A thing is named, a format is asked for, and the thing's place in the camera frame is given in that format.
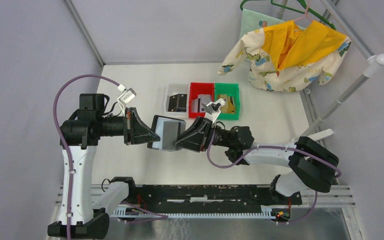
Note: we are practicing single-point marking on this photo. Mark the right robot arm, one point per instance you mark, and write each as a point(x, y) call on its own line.
point(311, 165)

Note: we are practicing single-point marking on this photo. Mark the light green towel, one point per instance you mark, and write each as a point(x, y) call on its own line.
point(251, 23)

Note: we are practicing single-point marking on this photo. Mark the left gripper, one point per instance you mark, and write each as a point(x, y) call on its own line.
point(135, 130)

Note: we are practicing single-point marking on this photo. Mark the cards in red bin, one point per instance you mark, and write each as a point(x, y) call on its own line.
point(198, 104)

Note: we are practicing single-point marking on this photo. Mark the white plastic bin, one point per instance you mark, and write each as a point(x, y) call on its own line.
point(172, 89)

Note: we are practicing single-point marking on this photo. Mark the yellow cream children's jacket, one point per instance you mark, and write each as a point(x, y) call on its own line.
point(328, 49)

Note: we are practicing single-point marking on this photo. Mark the green clothes hanger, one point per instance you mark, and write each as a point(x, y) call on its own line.
point(322, 18)

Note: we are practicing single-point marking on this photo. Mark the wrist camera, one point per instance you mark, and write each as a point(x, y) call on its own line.
point(126, 95)
point(213, 109)

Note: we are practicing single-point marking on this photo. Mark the white cable tray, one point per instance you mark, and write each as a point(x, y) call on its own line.
point(125, 212)

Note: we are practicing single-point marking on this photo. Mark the dark grey credit card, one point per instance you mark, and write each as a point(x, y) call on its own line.
point(171, 131)

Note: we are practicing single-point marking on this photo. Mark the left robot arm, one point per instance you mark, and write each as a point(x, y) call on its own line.
point(80, 217)

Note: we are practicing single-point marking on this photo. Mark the black leather card holder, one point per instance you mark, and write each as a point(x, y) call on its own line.
point(157, 127)

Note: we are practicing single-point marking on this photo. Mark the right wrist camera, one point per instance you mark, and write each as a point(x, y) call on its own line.
point(213, 109)

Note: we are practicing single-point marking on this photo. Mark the pink clothes hanger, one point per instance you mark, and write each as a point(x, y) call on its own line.
point(305, 15)

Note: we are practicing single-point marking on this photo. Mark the red plastic bin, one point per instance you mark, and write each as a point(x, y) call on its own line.
point(199, 93)

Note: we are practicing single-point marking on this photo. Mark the cards in green bin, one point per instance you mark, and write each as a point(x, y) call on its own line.
point(229, 107)

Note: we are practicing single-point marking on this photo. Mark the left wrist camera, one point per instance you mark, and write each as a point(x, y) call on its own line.
point(126, 95)

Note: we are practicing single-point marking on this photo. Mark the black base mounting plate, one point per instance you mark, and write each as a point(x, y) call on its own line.
point(208, 199)

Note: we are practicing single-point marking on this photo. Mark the green plastic bin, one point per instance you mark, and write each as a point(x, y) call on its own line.
point(230, 93)

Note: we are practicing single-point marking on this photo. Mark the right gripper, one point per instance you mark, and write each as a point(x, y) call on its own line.
point(195, 138)

